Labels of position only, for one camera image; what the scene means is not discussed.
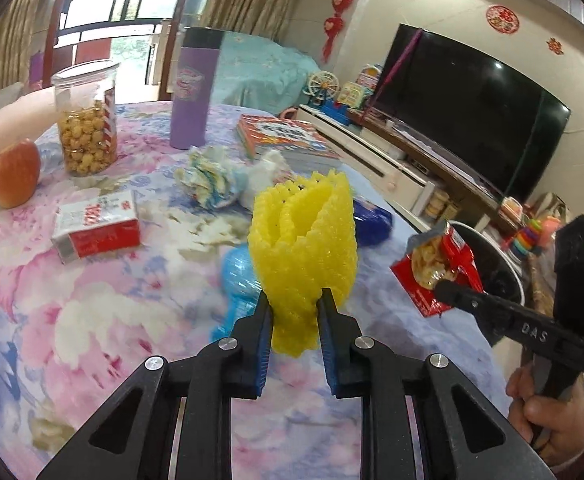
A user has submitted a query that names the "red chips bag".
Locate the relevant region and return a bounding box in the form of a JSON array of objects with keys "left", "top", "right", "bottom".
[{"left": 391, "top": 221, "right": 484, "bottom": 318}]

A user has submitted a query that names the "white red milk carton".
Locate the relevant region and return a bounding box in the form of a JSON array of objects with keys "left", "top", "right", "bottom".
[{"left": 52, "top": 191, "right": 141, "bottom": 263}]

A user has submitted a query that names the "yellow foam fruit net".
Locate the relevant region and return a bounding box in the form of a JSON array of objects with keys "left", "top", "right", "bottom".
[{"left": 247, "top": 170, "right": 358, "bottom": 358}]

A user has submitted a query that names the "blue cookie bag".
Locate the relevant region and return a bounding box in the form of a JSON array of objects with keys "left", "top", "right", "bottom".
[{"left": 353, "top": 197, "right": 393, "bottom": 247}]

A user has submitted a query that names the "white trash bin black bag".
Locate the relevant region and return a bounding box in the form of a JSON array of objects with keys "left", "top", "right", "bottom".
[{"left": 449, "top": 220, "right": 525, "bottom": 306}]

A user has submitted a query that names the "right hand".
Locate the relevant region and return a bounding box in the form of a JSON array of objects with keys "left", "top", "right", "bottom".
[{"left": 506, "top": 365, "right": 584, "bottom": 467}]

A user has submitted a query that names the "light blue small wrapper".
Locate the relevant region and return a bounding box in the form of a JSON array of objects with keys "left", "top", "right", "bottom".
[{"left": 211, "top": 244, "right": 261, "bottom": 341}]

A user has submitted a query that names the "floral tablecloth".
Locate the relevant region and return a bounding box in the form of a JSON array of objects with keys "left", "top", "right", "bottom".
[{"left": 0, "top": 102, "right": 508, "bottom": 479}]

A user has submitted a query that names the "crumpled colourful paper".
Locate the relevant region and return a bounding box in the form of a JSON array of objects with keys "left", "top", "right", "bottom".
[{"left": 173, "top": 145, "right": 247, "bottom": 210}]

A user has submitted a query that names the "black television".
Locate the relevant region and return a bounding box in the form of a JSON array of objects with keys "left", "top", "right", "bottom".
[{"left": 371, "top": 24, "right": 571, "bottom": 200}]

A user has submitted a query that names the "crumpled white tissue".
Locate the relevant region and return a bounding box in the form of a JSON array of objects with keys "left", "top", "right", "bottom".
[{"left": 239, "top": 150, "right": 295, "bottom": 210}]

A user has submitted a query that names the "red apple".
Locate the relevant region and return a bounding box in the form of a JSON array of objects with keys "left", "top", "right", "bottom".
[{"left": 0, "top": 139, "right": 41, "bottom": 209}]

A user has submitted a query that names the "stack of books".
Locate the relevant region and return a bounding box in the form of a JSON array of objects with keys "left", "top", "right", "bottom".
[{"left": 235, "top": 114, "right": 341, "bottom": 174}]

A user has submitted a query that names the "colourful toy house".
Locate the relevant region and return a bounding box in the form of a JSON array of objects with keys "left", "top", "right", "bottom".
[{"left": 336, "top": 81, "right": 370, "bottom": 110}]

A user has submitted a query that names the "clear popcorn jar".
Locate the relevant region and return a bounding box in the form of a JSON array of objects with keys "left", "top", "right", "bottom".
[{"left": 51, "top": 60, "right": 119, "bottom": 177}]

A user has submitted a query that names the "purple thermos bottle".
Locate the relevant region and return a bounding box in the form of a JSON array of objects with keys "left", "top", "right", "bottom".
[{"left": 169, "top": 27, "right": 225, "bottom": 150}]

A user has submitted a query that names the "ferris wheel toy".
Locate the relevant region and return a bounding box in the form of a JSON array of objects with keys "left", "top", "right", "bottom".
[{"left": 304, "top": 70, "right": 341, "bottom": 107}]

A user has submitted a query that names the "left beige curtain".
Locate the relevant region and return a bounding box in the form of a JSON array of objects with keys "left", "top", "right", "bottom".
[{"left": 0, "top": 0, "right": 38, "bottom": 90}]

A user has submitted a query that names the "balcony glass door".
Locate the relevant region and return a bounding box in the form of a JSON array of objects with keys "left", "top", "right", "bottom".
[{"left": 42, "top": 0, "right": 188, "bottom": 103}]

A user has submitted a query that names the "red hanging lantern decoration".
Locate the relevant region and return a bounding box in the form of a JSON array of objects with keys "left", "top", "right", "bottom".
[{"left": 322, "top": 0, "right": 354, "bottom": 63}]

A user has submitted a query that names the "rainbow stacking ring toy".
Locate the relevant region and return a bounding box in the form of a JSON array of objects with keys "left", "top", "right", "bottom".
[{"left": 508, "top": 219, "right": 542, "bottom": 261}]

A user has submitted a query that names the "round red wall sticker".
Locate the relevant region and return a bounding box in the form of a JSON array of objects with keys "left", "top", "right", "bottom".
[{"left": 485, "top": 4, "right": 520, "bottom": 35}]

